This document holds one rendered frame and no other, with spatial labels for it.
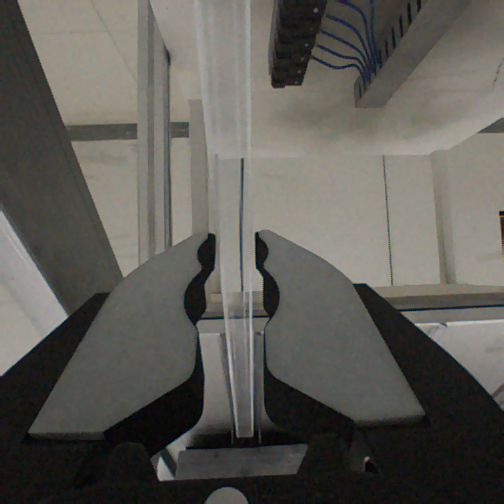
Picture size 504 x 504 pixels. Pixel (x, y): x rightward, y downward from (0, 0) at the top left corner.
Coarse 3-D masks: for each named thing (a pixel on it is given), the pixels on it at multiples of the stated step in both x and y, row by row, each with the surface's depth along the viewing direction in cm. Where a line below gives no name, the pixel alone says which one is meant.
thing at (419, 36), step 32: (288, 0) 31; (320, 0) 31; (416, 0) 34; (448, 0) 32; (288, 32) 34; (320, 32) 39; (384, 32) 42; (416, 32) 37; (288, 64) 40; (352, 64) 46; (384, 64) 43; (416, 64) 43; (384, 96) 51
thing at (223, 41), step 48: (192, 0) 7; (240, 0) 7; (240, 48) 8; (240, 96) 9; (240, 144) 9; (240, 192) 11; (240, 240) 12; (240, 288) 14; (240, 336) 16; (240, 384) 20; (240, 432) 25
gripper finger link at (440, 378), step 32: (384, 320) 7; (416, 352) 6; (416, 384) 6; (448, 384) 6; (480, 384) 6; (448, 416) 5; (480, 416) 5; (352, 448) 5; (384, 448) 5; (416, 448) 5; (448, 448) 5; (480, 448) 5; (416, 480) 4; (448, 480) 4; (480, 480) 4
